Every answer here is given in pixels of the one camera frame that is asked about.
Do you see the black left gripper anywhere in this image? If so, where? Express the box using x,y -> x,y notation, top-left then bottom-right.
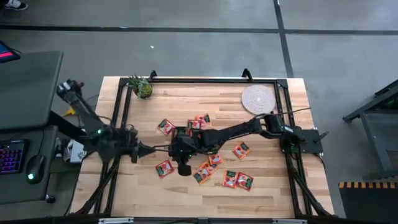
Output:
119,136 -> 156,165

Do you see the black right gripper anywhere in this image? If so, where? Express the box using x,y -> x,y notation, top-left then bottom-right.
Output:
167,125 -> 205,177

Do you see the orange tea packet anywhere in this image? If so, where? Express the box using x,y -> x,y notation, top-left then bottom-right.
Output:
208,152 -> 224,166
198,159 -> 219,175
194,113 -> 213,128
221,169 -> 239,189
232,141 -> 252,161

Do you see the red green snack packet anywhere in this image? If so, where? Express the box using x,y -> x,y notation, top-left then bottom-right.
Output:
192,166 -> 213,185

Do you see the potted succulent plant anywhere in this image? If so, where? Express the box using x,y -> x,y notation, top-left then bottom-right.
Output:
127,74 -> 154,100

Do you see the white patterned box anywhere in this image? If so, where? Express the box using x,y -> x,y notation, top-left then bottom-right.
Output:
63,138 -> 88,165

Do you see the white woven round placemat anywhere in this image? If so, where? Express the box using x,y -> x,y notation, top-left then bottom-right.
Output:
241,83 -> 277,116

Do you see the black computer mouse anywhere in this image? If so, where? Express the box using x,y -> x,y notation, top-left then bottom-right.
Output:
25,154 -> 46,185

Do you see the grey desk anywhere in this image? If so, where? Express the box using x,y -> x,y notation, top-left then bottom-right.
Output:
0,50 -> 65,131

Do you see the backlit keyboard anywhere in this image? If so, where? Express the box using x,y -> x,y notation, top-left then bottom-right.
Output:
0,139 -> 31,175

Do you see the dark computer desk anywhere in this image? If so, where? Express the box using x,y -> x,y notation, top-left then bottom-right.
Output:
0,125 -> 60,205

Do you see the computer monitor with red banner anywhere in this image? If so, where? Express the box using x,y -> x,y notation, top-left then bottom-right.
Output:
0,39 -> 22,65

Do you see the black box with striped edge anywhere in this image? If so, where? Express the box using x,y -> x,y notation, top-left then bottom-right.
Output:
338,180 -> 398,224

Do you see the person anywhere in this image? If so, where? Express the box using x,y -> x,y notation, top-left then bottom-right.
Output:
3,0 -> 29,12

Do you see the silver frame bracket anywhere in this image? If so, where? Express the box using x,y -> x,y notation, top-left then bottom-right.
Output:
272,218 -> 308,224
98,217 -> 135,224

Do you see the black aluminium rig frame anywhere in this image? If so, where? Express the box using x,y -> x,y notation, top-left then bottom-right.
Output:
70,68 -> 336,218

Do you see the black metal cart frame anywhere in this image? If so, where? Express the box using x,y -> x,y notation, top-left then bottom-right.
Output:
341,79 -> 398,180

